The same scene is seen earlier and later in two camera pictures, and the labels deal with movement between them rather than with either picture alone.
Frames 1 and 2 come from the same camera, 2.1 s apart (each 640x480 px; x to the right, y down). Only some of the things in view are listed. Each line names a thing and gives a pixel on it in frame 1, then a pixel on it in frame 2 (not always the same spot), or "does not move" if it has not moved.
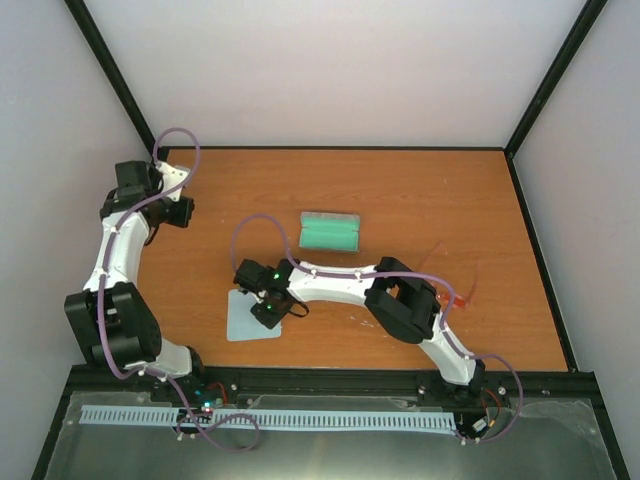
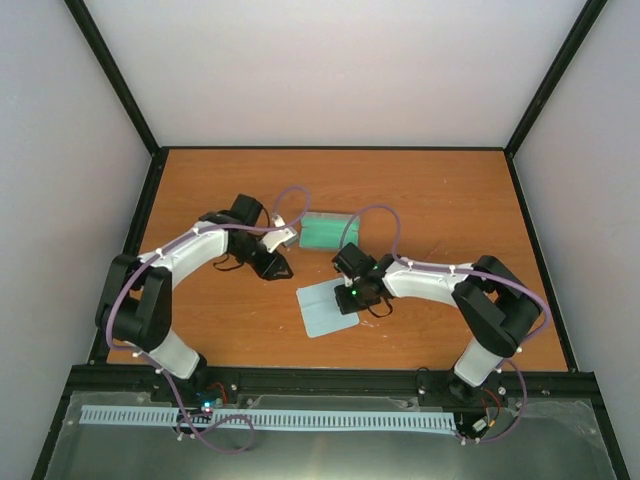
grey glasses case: [330, 231] does not move
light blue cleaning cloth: [241, 323] -> [320, 310]
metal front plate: [496, 438] does not move
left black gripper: [181, 217] -> [268, 269]
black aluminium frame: [208, 384] does not move
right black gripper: [266, 319] -> [348, 308]
